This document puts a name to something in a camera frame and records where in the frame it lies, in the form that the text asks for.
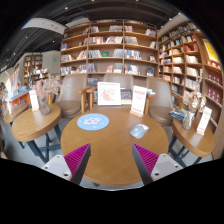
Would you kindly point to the white sign on right table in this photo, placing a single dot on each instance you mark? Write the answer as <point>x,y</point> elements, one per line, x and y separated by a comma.
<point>204,120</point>

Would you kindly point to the round blue mouse pad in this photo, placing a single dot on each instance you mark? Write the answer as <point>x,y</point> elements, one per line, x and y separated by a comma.
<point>93,122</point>

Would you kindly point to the round wooden left table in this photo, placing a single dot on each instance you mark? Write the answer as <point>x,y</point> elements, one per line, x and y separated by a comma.
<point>31,125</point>

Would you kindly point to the vase with dried flowers left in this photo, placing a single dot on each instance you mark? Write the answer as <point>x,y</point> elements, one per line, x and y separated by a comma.
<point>44,88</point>

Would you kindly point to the beige armchair right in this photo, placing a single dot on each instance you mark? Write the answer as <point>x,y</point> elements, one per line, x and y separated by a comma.
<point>160,105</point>

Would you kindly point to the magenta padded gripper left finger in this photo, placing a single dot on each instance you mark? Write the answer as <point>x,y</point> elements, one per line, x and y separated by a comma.
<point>72,166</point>

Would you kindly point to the white red sign stand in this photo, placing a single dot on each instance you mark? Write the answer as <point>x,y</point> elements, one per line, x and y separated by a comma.
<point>138,101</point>

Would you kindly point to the distant bookshelf left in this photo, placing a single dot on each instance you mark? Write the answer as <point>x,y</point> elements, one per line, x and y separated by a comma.
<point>31,69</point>

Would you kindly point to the round wooden right table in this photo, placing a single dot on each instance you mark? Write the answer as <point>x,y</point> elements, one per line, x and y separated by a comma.
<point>199,145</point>

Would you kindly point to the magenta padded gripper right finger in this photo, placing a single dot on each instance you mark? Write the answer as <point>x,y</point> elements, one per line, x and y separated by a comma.
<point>152,166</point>

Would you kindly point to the wooden bookshelf right wall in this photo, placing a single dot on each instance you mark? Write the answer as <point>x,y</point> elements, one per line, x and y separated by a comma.
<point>186,55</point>

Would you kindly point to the white sign on left table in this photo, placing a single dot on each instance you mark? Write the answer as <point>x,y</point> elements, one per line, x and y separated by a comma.
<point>34,100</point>

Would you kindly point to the stack of books right table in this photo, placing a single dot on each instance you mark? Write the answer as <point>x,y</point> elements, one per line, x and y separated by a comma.
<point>178,114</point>

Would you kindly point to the white framed picture card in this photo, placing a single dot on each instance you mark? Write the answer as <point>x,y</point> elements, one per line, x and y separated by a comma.
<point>109,93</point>

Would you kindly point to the vase with dried flowers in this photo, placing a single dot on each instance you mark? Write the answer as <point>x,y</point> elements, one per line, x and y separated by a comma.
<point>44,88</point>
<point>195,101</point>

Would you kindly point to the round wooden centre table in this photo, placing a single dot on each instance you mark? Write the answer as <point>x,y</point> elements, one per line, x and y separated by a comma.
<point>111,162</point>

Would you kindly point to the white sign on table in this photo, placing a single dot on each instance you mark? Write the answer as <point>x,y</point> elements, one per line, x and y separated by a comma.
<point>204,120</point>
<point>34,100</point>

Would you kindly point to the vase with dried flowers right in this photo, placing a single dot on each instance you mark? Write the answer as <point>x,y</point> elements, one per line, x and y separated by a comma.
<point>195,101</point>

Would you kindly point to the round wooden table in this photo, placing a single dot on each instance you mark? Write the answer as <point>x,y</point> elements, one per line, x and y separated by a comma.
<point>111,162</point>
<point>31,125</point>
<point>199,145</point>

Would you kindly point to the large wooden bookshelf centre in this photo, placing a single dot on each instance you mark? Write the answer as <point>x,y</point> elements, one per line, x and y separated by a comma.
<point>115,46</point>

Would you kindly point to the beige armchair left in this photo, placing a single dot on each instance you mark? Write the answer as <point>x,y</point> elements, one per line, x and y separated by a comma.
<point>72,97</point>

